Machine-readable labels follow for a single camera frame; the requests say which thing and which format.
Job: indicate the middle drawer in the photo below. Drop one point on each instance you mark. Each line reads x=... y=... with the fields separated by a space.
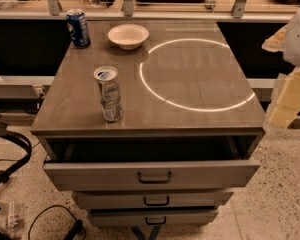
x=139 y=200

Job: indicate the white paper bowl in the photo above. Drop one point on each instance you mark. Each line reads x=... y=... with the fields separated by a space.
x=128 y=36

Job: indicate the grey drawer cabinet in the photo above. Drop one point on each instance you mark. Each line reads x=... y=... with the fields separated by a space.
x=184 y=81

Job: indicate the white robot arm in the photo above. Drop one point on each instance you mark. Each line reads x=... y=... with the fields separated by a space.
x=287 y=41

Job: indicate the silver redbull can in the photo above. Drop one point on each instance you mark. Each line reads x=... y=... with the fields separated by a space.
x=109 y=87

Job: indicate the top open drawer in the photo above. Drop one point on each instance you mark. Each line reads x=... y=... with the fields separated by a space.
x=152 y=163

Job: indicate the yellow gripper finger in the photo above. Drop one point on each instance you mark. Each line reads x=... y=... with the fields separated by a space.
x=287 y=105

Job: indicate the clear plastic bottle on floor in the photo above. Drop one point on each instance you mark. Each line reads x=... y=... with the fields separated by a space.
x=12 y=218

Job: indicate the blue pepsi can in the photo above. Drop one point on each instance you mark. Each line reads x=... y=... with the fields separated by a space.
x=78 y=28

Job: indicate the bottom drawer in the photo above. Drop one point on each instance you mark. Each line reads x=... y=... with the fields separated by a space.
x=152 y=217

